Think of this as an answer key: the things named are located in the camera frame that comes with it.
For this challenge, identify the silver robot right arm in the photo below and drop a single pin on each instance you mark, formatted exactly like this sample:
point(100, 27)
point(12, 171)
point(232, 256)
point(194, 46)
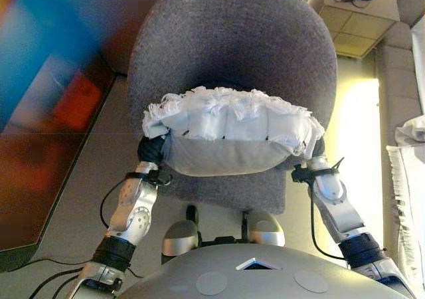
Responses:
point(335, 199)

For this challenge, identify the crumpled white cloth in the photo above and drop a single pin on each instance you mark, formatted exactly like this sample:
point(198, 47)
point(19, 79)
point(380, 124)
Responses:
point(411, 131)

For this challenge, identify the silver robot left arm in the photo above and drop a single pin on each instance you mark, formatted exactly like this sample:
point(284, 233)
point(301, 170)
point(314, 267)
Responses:
point(136, 209)

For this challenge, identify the beige fabric sofa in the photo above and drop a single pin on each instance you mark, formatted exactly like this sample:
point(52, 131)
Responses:
point(395, 79)

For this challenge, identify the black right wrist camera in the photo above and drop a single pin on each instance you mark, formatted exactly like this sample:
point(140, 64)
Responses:
point(300, 174)

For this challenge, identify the round grey fabric armchair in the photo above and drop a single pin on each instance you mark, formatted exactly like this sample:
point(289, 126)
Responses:
point(232, 40)

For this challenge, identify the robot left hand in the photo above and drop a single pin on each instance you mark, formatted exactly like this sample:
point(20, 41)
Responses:
point(149, 149)

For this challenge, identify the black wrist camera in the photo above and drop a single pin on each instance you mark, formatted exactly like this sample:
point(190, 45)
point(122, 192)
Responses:
point(161, 176)
point(300, 174)

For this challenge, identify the multicolour floor rug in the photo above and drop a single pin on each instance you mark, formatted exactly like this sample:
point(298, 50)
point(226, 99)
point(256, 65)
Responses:
point(40, 113)

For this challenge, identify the white fringed cushion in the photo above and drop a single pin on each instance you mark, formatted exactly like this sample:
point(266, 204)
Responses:
point(232, 136)

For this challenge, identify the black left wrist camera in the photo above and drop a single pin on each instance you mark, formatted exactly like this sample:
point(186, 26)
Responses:
point(161, 176)

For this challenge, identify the silver robot torso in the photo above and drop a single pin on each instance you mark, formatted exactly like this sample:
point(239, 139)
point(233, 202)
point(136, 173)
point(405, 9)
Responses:
point(265, 279)

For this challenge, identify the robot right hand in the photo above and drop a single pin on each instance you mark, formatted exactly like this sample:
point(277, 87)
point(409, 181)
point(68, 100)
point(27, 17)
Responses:
point(319, 147)

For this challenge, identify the white fringed blanket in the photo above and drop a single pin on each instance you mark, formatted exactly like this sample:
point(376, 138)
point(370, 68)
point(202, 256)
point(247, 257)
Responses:
point(408, 196)

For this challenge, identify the beige cube side table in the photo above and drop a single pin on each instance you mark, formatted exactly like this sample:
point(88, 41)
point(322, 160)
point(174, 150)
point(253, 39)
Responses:
point(358, 26)

